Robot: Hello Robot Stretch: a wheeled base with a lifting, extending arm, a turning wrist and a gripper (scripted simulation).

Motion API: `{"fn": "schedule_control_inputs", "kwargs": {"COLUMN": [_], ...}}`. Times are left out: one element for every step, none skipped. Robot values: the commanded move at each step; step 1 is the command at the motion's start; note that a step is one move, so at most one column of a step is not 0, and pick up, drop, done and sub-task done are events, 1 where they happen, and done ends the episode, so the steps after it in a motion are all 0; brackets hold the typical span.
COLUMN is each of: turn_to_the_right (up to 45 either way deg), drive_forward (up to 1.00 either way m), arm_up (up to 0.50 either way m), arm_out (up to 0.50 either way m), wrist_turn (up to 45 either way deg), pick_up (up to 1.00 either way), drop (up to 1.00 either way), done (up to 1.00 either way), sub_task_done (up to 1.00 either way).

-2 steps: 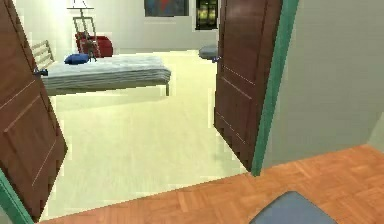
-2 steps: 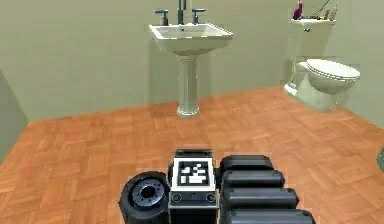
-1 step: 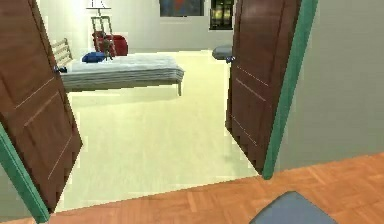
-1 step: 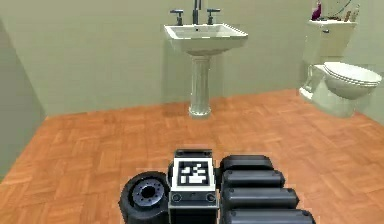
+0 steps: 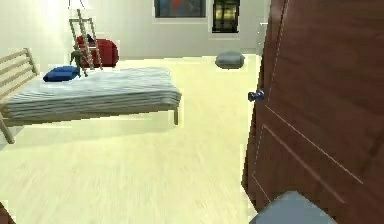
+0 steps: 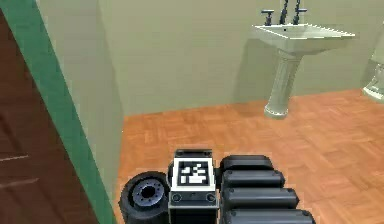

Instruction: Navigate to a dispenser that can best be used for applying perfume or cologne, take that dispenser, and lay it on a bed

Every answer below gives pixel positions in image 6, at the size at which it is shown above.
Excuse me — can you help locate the brown wooden door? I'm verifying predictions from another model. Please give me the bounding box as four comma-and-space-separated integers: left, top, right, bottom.
0, 9, 101, 224

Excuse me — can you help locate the dark sink faucet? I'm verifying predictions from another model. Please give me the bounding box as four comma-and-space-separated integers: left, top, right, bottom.
260, 0, 308, 27

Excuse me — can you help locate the white toilet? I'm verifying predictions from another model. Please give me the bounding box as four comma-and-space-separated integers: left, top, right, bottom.
362, 23, 384, 104

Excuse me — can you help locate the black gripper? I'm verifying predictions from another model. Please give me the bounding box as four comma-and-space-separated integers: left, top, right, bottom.
118, 170, 172, 224

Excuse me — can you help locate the white pedestal sink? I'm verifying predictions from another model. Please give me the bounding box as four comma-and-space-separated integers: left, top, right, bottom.
252, 23, 356, 120

